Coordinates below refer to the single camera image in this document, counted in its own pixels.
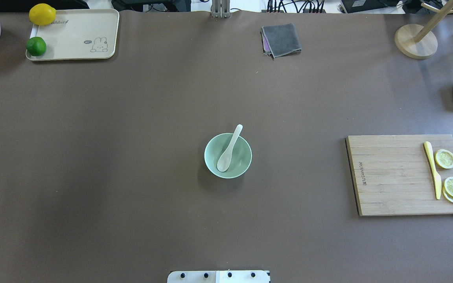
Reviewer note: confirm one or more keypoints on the green lime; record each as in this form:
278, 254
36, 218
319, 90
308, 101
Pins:
36, 46

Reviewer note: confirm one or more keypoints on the yellow lemon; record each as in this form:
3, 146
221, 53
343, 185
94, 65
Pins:
42, 14

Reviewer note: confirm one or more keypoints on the aluminium frame post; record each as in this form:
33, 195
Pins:
220, 9

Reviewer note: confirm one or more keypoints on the upper lemon slice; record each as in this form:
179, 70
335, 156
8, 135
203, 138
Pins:
444, 158

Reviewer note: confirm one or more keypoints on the white ceramic spoon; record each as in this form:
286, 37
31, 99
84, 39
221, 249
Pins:
225, 158

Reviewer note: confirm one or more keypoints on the grey folded cloth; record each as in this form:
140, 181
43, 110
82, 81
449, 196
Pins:
280, 40

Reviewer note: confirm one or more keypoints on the yellow plastic knife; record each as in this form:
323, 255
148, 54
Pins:
437, 180

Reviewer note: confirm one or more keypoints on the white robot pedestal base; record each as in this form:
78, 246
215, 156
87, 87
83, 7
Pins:
219, 276

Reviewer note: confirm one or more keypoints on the light green ceramic bowl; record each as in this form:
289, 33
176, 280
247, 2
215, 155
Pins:
241, 156

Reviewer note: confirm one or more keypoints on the beige rabbit tray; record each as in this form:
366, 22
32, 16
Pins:
78, 34

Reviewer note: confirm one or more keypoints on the wooden mug tree stand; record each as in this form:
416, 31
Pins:
417, 41

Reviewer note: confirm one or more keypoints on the bamboo cutting board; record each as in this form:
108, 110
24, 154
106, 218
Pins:
392, 174

